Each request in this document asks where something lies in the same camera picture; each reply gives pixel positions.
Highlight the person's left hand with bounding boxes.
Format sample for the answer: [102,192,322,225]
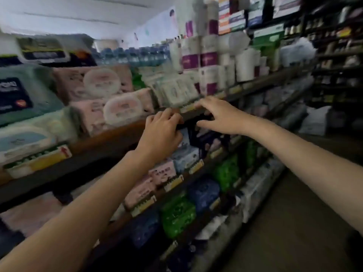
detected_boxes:
[136,108,185,165]

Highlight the person's right hand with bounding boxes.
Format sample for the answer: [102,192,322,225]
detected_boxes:
[194,96,256,136]

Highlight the pink wipes pack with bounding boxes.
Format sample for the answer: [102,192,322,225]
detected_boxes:
[69,87,156,137]
[53,65,134,104]

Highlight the green wipes packets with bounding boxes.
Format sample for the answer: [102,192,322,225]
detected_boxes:
[131,68,147,91]

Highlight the dark metal shelf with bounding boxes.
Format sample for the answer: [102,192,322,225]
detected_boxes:
[0,65,319,272]

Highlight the teal lidded wipes pack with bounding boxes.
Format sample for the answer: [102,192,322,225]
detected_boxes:
[0,109,79,166]

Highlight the teal Liyou wipes pack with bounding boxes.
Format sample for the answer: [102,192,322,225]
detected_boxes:
[0,65,65,127]

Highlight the navy kitchen wipes pack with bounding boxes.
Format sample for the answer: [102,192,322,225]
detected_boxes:
[0,34,98,68]

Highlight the person's right forearm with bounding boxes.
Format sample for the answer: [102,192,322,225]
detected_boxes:
[247,119,363,236]

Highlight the person's left forearm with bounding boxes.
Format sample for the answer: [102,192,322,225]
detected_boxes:
[0,151,149,272]

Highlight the row of pale tissue packs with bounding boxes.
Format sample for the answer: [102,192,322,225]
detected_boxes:
[0,76,313,239]

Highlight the stack of purple-label toilet rolls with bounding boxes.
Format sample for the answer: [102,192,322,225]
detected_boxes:
[169,0,270,97]

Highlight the stack of white roll packs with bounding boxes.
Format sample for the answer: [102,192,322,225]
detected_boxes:
[195,157,286,272]

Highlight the blue tissue pack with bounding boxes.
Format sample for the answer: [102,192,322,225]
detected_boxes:
[187,178,220,213]

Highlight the stack of green tissue packs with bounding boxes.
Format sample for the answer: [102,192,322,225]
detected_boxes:
[160,141,256,240]

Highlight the row of blue-capped water bottles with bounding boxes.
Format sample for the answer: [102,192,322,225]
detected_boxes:
[92,43,171,67]

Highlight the white sack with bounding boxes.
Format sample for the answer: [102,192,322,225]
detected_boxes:
[299,105,333,137]

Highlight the green white carton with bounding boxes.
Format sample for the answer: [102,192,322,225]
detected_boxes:
[252,24,286,47]

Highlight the white plastic wrapped bundle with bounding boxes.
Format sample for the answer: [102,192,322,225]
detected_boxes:
[279,36,317,68]

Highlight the stack of orange white boxes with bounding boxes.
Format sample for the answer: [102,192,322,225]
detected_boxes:
[217,0,303,36]

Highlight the wall poster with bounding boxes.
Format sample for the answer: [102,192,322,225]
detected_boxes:
[122,7,180,49]

